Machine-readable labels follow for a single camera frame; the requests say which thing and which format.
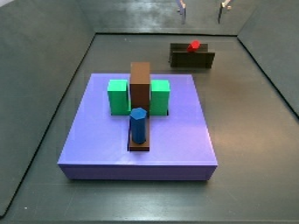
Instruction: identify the red peg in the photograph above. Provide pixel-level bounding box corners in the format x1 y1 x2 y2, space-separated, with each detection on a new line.
186 40 201 53

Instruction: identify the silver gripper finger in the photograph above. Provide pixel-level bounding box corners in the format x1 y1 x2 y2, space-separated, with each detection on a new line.
217 0 230 23
174 0 185 25

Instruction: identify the black angle bracket holder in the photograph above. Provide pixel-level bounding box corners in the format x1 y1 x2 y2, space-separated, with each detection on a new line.
168 43 214 69

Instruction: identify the blue hexagonal peg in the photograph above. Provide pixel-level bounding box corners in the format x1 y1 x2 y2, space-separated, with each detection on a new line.
129 108 146 144

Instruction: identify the brown T-shaped block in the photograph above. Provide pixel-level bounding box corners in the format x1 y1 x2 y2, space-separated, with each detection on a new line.
128 62 150 151

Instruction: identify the purple base board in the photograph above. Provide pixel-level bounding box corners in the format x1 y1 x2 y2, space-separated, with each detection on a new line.
57 73 217 181

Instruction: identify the green block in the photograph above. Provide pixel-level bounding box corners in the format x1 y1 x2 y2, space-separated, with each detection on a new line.
106 80 129 116
149 80 170 116

